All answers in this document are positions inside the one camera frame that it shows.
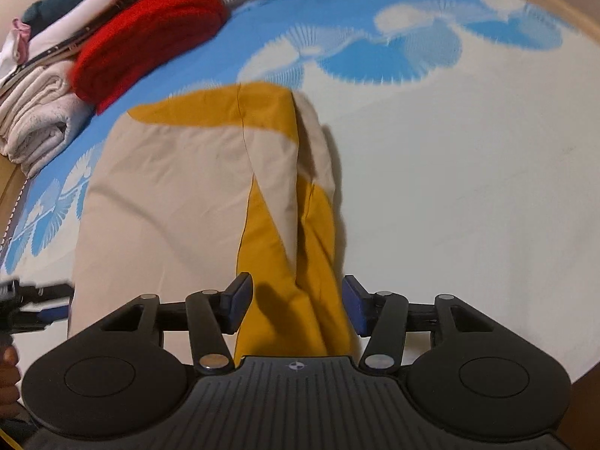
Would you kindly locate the blue patterned bed sheet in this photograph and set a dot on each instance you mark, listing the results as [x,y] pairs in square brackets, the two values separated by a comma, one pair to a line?
[464,138]

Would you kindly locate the beige and yellow jacket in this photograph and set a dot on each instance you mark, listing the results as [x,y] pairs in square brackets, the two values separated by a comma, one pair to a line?
[191,191]

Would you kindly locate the person's left hand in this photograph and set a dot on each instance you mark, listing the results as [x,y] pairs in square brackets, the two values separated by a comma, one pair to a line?
[9,377]

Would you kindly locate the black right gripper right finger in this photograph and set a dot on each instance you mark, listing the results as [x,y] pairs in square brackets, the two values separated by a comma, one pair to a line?
[382,318]

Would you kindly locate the navy striped folded garment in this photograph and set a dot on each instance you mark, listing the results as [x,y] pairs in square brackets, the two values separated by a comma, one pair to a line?
[74,24]

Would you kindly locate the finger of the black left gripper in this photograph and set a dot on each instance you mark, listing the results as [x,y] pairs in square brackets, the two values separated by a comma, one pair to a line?
[15,296]

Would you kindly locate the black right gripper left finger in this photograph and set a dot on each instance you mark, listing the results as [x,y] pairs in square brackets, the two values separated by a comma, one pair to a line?
[210,316]

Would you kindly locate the red folded blanket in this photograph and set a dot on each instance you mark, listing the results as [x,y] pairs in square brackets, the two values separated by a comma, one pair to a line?
[139,39]

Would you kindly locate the pink white folded garment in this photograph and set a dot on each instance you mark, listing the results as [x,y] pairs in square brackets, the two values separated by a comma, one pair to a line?
[22,45]

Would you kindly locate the cream folded towel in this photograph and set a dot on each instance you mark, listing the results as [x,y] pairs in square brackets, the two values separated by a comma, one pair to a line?
[43,85]

